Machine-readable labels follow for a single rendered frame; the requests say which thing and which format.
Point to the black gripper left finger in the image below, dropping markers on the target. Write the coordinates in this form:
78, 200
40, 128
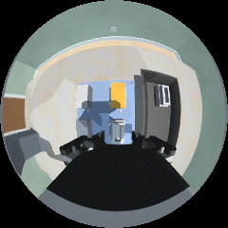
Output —
72, 149

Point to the yellow rectangular block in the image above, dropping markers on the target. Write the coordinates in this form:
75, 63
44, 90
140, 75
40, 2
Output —
117, 95

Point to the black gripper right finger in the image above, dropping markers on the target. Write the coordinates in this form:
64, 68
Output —
162, 147

